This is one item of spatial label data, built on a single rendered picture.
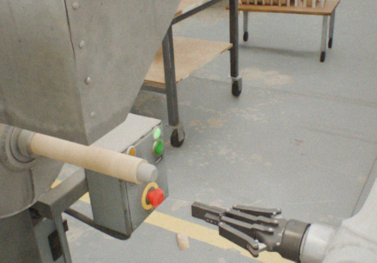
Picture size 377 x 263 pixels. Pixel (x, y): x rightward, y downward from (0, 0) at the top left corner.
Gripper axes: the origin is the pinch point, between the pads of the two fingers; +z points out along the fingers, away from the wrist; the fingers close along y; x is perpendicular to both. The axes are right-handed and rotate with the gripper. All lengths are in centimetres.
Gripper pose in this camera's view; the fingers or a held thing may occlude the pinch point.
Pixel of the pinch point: (208, 213)
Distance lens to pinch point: 99.9
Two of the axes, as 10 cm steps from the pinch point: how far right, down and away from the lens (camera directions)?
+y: 5.0, -4.3, 7.5
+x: -0.6, -8.8, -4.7
